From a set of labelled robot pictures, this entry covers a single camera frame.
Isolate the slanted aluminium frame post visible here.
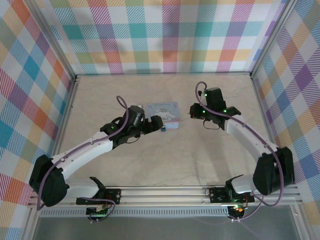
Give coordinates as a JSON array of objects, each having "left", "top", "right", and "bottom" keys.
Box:
[
  {"left": 249, "top": 0, "right": 295, "bottom": 77},
  {"left": 29, "top": 0, "right": 77, "bottom": 79}
]

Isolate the thin black right gripper cable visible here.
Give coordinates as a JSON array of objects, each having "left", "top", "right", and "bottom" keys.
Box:
[{"left": 202, "top": 119, "right": 220, "bottom": 131}]

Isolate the grey sheet metal panel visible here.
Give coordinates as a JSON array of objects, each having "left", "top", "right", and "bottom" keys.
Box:
[{"left": 32, "top": 216, "right": 301, "bottom": 240}]

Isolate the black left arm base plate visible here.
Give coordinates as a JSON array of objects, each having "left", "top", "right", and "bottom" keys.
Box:
[{"left": 76, "top": 187, "right": 122, "bottom": 205}]

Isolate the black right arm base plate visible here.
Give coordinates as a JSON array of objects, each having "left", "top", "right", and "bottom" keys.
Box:
[{"left": 208, "top": 186, "right": 256, "bottom": 204}]

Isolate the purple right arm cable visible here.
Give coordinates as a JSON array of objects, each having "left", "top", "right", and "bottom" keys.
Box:
[{"left": 195, "top": 81, "right": 286, "bottom": 223}]

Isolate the slotted grey cable duct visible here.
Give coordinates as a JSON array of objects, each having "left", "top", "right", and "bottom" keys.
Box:
[{"left": 39, "top": 209, "right": 230, "bottom": 217}]

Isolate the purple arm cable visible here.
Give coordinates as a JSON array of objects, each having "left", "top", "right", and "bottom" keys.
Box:
[
  {"left": 36, "top": 95, "right": 132, "bottom": 222},
  {"left": 195, "top": 81, "right": 286, "bottom": 223}
]

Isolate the pastel cartoon dog tin box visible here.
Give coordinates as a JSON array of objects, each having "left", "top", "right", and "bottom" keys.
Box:
[{"left": 144, "top": 101, "right": 180, "bottom": 131}]

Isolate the thin aluminium table end rail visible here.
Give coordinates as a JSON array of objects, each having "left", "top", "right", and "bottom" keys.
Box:
[{"left": 74, "top": 71, "right": 252, "bottom": 76}]

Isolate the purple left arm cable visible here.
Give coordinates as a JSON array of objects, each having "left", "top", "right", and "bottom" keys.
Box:
[{"left": 36, "top": 95, "right": 132, "bottom": 222}]

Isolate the thin black left gripper cable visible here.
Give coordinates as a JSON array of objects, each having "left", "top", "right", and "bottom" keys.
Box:
[{"left": 123, "top": 133, "right": 141, "bottom": 145}]

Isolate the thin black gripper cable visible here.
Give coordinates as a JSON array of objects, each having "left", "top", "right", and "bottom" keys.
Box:
[
  {"left": 202, "top": 119, "right": 220, "bottom": 131},
  {"left": 123, "top": 133, "right": 141, "bottom": 145}
]

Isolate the long aluminium mounting rail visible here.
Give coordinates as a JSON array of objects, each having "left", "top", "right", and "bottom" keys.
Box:
[{"left": 27, "top": 185, "right": 301, "bottom": 208}]

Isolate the aluminium table side rail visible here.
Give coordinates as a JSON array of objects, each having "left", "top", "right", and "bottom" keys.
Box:
[
  {"left": 47, "top": 74, "right": 81, "bottom": 188},
  {"left": 249, "top": 72, "right": 288, "bottom": 186}
]

